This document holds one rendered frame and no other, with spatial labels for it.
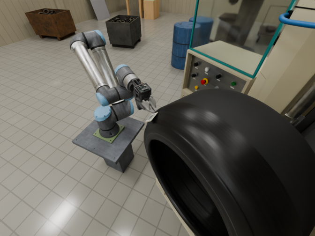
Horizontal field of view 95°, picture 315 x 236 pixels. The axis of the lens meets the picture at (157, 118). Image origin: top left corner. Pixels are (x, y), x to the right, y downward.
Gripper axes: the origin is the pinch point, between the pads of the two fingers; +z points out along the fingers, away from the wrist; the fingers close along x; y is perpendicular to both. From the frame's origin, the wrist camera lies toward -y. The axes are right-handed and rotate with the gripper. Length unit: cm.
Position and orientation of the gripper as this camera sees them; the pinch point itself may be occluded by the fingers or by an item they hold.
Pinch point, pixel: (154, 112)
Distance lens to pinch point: 71.4
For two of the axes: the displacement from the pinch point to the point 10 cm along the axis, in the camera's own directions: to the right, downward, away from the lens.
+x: 8.3, -4.0, 4.0
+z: 5.6, 6.8, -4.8
